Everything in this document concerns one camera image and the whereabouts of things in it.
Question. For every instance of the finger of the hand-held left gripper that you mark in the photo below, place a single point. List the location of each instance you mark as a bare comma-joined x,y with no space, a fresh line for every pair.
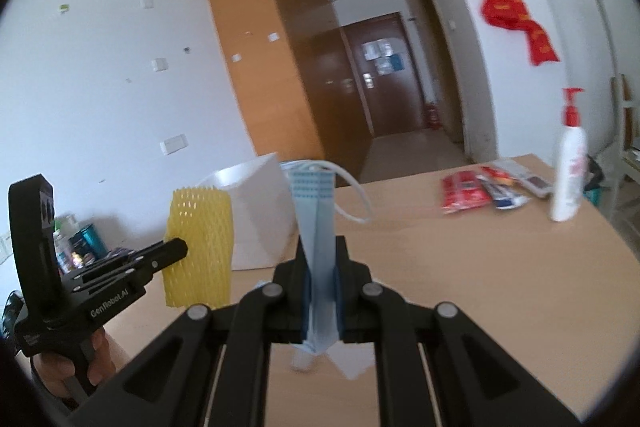
170,254

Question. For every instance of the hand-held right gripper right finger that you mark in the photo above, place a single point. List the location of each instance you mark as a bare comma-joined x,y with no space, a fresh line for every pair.
340,302

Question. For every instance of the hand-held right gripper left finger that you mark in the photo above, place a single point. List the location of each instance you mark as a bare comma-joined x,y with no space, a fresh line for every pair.
305,302

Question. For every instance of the yellow foam net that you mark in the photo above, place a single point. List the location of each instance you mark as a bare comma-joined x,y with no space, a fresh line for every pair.
200,247

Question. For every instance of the white paper towel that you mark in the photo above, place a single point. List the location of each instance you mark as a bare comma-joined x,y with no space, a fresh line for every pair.
350,362

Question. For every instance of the blue face mask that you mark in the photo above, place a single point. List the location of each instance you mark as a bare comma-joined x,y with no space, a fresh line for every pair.
317,232

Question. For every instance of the white foam box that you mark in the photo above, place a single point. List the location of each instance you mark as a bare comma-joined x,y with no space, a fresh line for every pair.
260,217

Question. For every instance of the person's left hand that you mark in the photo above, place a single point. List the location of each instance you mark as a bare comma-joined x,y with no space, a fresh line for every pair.
102,357

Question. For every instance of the blue metal can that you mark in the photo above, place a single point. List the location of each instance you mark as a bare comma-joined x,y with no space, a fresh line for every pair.
90,244

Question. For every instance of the red snack packet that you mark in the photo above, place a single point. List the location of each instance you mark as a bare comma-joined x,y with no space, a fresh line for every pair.
465,192

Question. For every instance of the dark blue small packet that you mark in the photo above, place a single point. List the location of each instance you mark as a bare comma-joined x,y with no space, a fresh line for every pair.
510,203

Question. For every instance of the red and white tube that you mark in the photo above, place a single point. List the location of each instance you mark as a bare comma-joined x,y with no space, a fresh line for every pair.
497,182

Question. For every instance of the dark brown entrance door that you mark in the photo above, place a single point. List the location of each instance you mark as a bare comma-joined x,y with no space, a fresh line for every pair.
390,107

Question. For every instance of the red fire extinguisher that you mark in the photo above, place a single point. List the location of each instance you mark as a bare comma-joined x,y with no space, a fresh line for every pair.
433,117

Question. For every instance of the wooden wardrobe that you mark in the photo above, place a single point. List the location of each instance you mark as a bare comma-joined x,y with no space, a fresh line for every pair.
260,57

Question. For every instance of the door paper notices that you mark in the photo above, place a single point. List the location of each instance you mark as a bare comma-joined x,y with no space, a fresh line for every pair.
382,57

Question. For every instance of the wooden side door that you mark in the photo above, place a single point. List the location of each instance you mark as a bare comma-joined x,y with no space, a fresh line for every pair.
440,72

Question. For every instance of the white lotion pump bottle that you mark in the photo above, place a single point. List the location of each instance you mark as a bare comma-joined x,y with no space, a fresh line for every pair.
567,177

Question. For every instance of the small red plastic bag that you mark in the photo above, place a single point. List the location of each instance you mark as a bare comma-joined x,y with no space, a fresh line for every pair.
542,47

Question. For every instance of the large red plastic bag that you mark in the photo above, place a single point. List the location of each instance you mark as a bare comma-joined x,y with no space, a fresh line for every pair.
505,7

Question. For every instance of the white double wall socket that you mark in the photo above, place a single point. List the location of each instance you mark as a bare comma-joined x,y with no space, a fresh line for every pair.
173,145

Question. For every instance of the white wall switch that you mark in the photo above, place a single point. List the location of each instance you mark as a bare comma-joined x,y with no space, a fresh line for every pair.
160,64

